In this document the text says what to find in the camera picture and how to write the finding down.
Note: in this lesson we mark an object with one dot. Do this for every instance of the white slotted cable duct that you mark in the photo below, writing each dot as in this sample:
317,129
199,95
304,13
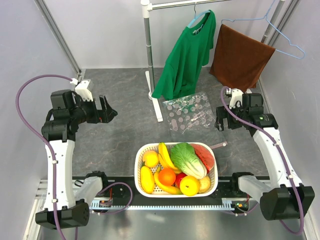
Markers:
226,205

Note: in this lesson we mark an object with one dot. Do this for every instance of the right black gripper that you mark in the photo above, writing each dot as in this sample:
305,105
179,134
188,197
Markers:
222,112

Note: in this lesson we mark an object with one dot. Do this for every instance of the yellow peach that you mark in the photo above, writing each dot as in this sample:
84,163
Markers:
150,158

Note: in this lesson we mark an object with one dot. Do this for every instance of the watermelon slice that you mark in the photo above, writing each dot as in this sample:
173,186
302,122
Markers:
205,156

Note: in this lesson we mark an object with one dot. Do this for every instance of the yellow banana bunch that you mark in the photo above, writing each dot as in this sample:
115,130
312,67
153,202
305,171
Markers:
163,151

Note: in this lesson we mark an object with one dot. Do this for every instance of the yellow mango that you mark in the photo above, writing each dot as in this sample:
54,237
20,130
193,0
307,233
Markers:
147,180

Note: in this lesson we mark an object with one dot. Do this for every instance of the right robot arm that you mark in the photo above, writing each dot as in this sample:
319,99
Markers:
285,197

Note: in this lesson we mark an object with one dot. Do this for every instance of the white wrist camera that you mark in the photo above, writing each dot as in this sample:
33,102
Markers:
236,97
83,88

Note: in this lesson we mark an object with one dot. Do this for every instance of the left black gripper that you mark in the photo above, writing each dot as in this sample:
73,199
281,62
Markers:
110,113

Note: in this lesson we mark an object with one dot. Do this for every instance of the orange fruit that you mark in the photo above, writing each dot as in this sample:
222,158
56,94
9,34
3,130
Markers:
167,177

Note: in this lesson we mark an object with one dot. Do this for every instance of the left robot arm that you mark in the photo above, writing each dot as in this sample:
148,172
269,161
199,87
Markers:
65,208

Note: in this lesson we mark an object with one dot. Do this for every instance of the teal clothes hanger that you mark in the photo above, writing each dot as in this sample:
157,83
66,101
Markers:
197,16

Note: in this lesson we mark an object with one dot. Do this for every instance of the green plastic cabbage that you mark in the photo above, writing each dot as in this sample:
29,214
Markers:
184,158

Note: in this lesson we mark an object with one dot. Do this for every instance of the brown towel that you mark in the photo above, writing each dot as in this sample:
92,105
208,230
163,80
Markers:
238,59

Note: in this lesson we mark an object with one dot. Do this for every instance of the single yellow banana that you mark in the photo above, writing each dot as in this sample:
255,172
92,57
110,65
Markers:
168,189

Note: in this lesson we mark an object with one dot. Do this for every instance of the red apple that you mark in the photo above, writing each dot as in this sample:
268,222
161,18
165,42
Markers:
178,179

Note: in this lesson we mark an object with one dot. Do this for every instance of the clear dotted zip bag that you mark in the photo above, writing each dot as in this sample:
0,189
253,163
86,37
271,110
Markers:
191,119

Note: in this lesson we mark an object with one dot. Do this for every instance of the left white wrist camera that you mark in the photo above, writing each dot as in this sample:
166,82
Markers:
83,88

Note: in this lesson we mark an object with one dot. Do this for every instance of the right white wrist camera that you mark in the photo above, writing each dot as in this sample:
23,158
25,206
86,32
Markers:
236,97

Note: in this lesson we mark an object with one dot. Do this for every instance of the white perforated basket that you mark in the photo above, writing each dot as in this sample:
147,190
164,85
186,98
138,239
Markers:
158,193

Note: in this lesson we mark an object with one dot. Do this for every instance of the blue wire hanger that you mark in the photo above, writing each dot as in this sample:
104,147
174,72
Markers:
270,25

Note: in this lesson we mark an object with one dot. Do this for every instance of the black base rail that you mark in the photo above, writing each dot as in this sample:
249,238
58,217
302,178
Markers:
121,194

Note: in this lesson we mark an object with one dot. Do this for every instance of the white clothes rack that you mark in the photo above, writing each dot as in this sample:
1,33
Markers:
147,7

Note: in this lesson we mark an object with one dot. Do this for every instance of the green t-shirt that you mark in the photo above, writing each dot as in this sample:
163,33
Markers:
183,65

